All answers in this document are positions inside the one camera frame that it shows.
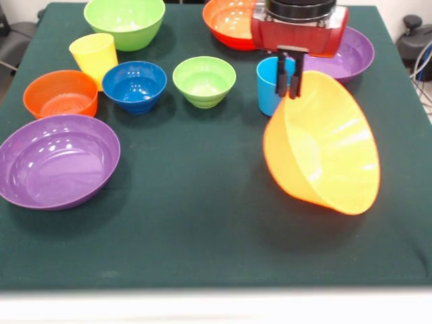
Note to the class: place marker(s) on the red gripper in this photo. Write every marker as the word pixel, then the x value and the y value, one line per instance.
pixel 297 37

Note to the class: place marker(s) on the light blue plastic cup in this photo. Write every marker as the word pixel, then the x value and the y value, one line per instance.
pixel 266 87

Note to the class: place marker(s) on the small green plastic bowl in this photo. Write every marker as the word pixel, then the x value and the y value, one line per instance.
pixel 204 84

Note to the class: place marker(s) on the large orange plastic bowl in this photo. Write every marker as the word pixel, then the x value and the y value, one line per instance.
pixel 337 152

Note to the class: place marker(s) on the blue plastic bowl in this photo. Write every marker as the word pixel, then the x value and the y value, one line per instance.
pixel 135 87

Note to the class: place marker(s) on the large green plastic bowl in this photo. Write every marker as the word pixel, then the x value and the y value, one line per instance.
pixel 125 20

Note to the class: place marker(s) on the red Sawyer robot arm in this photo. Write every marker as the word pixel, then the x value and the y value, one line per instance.
pixel 300 8

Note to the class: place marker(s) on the purple plastic bowl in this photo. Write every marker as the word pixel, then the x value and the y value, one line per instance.
pixel 57 162
pixel 354 57

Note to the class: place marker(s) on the large red plastic bowl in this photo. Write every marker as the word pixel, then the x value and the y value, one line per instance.
pixel 226 20

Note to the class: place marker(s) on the dark grey stand base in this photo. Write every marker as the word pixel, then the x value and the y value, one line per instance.
pixel 413 37
pixel 20 37

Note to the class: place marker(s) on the dark green tablecloth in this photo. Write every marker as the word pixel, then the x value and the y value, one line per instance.
pixel 168 168

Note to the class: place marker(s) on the yellow plastic cup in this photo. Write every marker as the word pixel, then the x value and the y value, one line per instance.
pixel 92 57

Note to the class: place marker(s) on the small red plastic bowl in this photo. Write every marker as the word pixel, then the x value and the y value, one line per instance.
pixel 40 98

